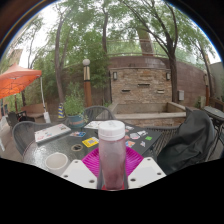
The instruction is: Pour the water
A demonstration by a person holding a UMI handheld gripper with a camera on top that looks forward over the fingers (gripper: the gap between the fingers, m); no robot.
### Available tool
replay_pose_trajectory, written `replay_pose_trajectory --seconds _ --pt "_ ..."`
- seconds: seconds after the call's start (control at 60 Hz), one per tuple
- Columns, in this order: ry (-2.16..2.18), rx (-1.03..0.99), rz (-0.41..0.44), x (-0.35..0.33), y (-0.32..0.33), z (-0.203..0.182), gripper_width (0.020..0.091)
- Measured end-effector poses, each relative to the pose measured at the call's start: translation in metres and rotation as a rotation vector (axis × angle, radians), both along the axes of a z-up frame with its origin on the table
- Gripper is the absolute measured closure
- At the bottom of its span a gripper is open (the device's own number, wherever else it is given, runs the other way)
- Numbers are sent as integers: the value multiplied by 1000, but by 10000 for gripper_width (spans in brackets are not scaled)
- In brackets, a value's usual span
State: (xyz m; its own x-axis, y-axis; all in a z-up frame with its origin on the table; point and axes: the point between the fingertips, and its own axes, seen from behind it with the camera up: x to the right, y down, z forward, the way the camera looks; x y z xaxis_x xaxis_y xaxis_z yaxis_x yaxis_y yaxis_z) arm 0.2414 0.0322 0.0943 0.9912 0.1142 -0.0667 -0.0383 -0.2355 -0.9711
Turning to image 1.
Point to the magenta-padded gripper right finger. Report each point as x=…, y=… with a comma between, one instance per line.
x=147, y=171

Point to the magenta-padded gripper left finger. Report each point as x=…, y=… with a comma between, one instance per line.
x=78, y=173

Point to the clear bottle with white cap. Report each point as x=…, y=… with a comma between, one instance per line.
x=112, y=156

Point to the white ceramic mug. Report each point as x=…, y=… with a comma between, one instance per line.
x=56, y=161

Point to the black laptop with stickers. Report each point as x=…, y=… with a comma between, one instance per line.
x=148, y=141

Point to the yellow square card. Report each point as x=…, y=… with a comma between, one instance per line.
x=90, y=142

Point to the small colourful sticker card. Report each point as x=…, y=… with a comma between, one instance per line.
x=78, y=134

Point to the silver laptop with stickers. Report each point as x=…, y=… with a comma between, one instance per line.
x=51, y=132

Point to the white printed booklet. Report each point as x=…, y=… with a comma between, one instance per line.
x=92, y=125

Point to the black jacket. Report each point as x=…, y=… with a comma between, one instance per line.
x=190, y=140

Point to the blue yellow striped cone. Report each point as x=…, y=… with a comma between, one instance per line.
x=61, y=111

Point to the grey wicker armchair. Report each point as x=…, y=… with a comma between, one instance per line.
x=23, y=133
x=100, y=111

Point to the wooden bench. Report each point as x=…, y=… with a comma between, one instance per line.
x=33, y=111

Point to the dark patio chair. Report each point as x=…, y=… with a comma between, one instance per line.
x=15, y=118

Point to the dark patio table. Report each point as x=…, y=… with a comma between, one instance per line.
x=215, y=112

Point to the dark forked tree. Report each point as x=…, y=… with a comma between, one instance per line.
x=173, y=83

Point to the slender grey-trunk tree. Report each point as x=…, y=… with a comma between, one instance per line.
x=59, y=76

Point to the orange patio umbrella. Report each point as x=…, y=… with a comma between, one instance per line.
x=16, y=80

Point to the grey wall box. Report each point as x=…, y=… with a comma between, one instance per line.
x=181, y=95

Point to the black wall lantern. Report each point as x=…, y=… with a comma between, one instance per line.
x=115, y=75
x=168, y=76

